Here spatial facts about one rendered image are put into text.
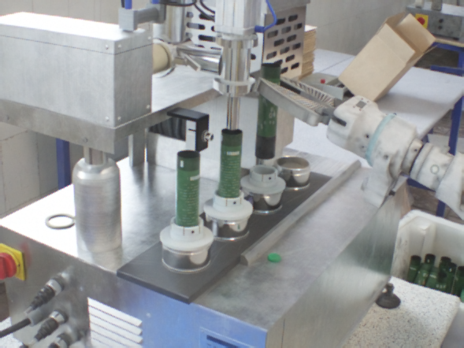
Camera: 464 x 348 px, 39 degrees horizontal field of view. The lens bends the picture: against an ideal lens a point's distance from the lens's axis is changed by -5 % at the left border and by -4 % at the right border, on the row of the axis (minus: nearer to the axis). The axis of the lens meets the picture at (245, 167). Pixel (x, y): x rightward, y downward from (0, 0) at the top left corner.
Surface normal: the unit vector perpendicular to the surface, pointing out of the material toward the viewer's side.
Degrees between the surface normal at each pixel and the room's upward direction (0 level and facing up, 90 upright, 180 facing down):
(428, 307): 0
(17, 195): 90
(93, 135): 90
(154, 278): 0
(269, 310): 0
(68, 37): 90
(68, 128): 90
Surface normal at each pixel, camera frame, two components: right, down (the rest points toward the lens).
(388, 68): -0.49, 0.31
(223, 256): 0.05, -0.92
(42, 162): 0.87, 0.23
